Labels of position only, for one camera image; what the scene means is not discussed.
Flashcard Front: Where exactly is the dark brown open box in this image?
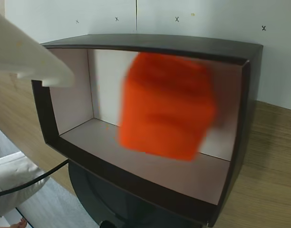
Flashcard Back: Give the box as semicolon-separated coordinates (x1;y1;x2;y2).
31;33;264;228

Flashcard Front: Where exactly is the orange cube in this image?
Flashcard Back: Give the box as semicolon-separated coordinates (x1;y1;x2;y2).
117;51;218;162

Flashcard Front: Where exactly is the person's leg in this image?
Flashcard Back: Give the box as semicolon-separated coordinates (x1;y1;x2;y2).
0;152;51;228

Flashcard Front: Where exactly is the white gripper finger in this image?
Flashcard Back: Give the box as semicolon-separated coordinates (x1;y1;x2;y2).
0;8;76;87

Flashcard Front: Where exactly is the black lamp cable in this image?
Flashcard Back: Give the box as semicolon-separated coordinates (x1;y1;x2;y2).
0;158;70;199

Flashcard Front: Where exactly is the white paper sheet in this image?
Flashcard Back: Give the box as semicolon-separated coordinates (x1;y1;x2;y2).
4;0;137;45
136;0;291;111

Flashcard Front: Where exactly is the black desk lamp stand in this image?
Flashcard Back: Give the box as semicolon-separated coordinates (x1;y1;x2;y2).
68;163;209;228

